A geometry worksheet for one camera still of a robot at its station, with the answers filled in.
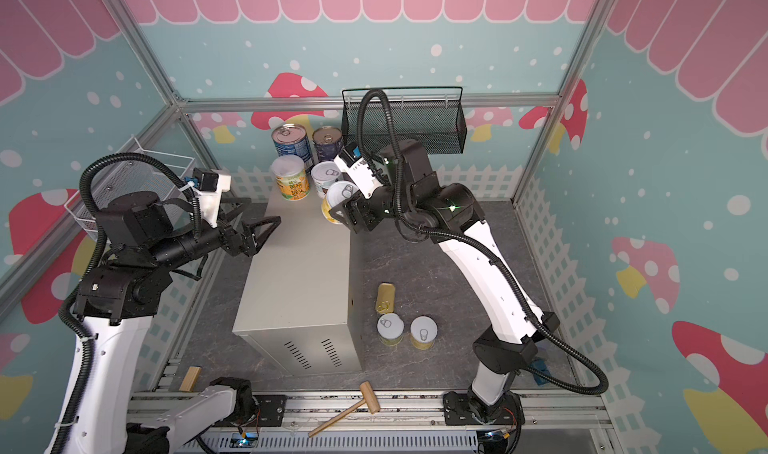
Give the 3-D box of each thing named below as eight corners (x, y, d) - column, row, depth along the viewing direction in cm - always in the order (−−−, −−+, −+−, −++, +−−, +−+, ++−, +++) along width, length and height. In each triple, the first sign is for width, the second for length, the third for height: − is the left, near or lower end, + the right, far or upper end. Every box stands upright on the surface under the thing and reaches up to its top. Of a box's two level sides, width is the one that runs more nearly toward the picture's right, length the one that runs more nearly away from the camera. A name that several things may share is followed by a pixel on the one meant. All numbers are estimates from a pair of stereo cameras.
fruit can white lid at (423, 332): (411, 350, 86) (412, 343, 81) (410, 322, 91) (410, 314, 86) (436, 350, 86) (439, 343, 81) (434, 322, 91) (436, 314, 86)
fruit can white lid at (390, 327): (377, 346, 87) (376, 338, 82) (378, 321, 91) (377, 312, 86) (404, 346, 87) (404, 338, 82) (403, 321, 91) (404, 312, 86)
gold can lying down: (375, 317, 92) (375, 310, 88) (377, 289, 98) (376, 282, 94) (395, 317, 92) (395, 310, 88) (395, 289, 98) (395, 282, 94)
